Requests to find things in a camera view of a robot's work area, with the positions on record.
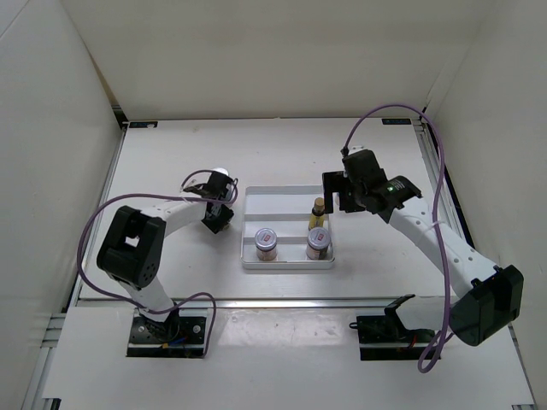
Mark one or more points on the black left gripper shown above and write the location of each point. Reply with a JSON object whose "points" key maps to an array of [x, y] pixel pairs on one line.
{"points": [[214, 225]]}

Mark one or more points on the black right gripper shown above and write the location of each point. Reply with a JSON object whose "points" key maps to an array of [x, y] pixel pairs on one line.
{"points": [[333, 182]]}

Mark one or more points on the red label spice jar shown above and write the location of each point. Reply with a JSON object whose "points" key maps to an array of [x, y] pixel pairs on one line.
{"points": [[318, 243], [266, 244]]}

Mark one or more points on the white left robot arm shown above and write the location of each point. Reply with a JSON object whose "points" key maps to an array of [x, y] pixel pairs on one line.
{"points": [[131, 251]]}

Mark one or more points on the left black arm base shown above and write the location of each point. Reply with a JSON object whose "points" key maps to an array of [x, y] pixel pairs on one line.
{"points": [[182, 337]]}

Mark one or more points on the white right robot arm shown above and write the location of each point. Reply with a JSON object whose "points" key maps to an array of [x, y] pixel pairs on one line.
{"points": [[488, 296]]}

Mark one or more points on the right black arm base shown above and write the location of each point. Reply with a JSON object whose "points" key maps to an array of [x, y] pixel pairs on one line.
{"points": [[401, 331]]}

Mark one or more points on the white divided tray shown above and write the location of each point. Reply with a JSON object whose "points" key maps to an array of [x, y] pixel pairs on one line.
{"points": [[286, 210]]}

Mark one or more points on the aluminium front rail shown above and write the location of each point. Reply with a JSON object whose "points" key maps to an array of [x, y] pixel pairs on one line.
{"points": [[202, 303]]}

